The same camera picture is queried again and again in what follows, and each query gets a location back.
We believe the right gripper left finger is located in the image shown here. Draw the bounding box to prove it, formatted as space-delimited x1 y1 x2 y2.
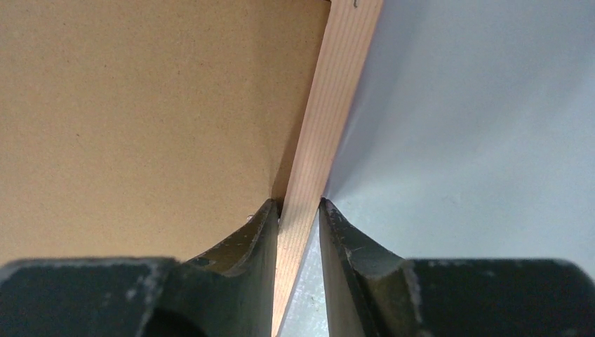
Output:
1 199 279 336

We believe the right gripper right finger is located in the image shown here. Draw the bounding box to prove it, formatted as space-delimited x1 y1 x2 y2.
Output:
319 199 594 336

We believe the brown cardboard backing board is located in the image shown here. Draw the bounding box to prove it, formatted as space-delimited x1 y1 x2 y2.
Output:
1 1 330 263

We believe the pink wooden photo frame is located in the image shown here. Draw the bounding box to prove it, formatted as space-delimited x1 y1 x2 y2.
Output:
271 1 384 336

